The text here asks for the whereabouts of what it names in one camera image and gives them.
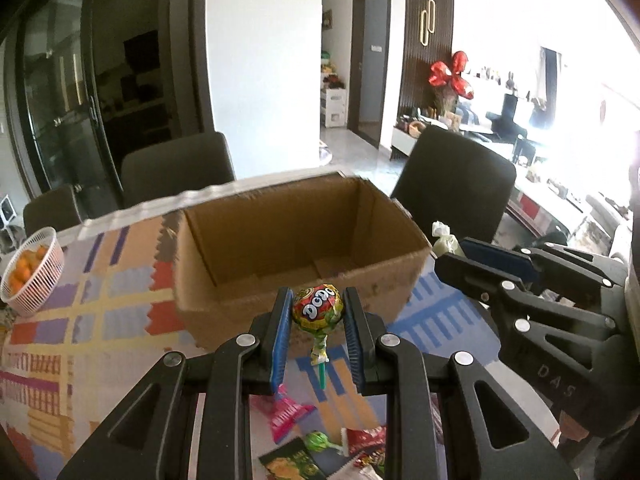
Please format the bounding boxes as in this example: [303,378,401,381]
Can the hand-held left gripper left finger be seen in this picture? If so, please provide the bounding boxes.
[56,287,296,480]

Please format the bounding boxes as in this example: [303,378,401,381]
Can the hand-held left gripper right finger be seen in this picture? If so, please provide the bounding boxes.
[342,287,571,480]

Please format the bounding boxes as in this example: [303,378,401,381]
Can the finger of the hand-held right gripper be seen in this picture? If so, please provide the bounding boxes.
[434,254,618,336]
[460,236,630,293]

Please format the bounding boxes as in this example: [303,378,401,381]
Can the red yellow lollipop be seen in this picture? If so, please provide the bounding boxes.
[291,286,346,391]

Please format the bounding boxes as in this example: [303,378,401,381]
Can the brown cardboard box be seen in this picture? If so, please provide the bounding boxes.
[159,172,433,351]

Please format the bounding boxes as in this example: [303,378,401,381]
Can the pink snack packet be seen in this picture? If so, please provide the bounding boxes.
[250,384,317,445]

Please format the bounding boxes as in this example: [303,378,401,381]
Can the wide dark dining chair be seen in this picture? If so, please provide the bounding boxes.
[390,125,517,256]

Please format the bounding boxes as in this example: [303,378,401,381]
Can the red snack packet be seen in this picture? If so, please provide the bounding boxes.
[341,425,388,456]

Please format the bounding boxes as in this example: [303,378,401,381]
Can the green wrapped lollipop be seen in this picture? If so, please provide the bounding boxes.
[303,430,348,456]

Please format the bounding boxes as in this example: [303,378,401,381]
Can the black green snack packet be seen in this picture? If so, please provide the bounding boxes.
[258,437,326,480]

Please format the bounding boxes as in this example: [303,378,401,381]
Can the white snack packet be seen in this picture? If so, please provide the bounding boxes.
[327,462,386,480]

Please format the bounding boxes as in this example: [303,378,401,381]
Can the dark slatted wooden cabinet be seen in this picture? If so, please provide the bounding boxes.
[390,0,456,161]

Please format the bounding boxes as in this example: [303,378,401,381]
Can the red foil flower balloon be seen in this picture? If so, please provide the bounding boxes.
[427,51,477,100]

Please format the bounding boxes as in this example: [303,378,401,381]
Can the white storage drawers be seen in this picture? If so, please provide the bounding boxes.
[321,87,348,128]

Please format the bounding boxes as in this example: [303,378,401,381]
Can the dark brown door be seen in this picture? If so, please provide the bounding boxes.
[347,0,392,148]

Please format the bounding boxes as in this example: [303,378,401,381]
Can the white plastic basket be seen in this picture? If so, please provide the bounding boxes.
[0,226,66,317]

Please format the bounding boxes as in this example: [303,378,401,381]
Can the small dark dining chair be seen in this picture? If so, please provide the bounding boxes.
[22,184,83,236]

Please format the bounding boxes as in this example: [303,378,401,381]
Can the pile of oranges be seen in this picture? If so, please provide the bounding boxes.
[0,244,51,293]

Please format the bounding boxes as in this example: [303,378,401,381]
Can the black framed glass door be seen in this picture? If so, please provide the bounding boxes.
[15,0,123,201]

